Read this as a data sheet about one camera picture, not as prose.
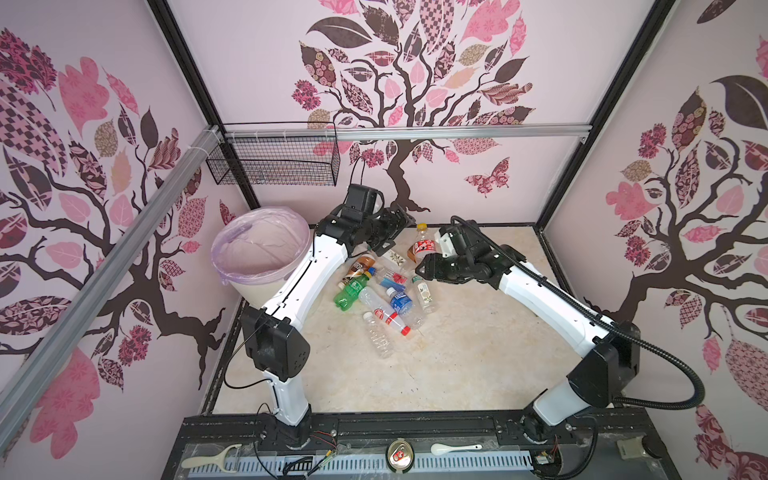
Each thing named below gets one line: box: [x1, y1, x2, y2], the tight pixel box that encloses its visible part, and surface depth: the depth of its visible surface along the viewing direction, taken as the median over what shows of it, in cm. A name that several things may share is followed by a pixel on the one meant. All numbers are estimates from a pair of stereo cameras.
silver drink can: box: [386, 438, 415, 474], surface depth 63 cm
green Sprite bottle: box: [334, 271, 373, 311], surface depth 97 cm
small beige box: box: [616, 436, 647, 460], surface depth 68 cm
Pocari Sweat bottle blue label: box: [386, 287, 425, 330], surface depth 94 cm
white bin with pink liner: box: [211, 206, 312, 308], surface depth 87 cm
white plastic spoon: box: [431, 443, 483, 456], surface depth 73 cm
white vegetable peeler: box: [182, 444, 242, 473], surface depth 71 cm
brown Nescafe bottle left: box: [342, 254, 376, 283], surface depth 105 cm
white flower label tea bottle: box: [382, 249, 406, 267], surface depth 105 cm
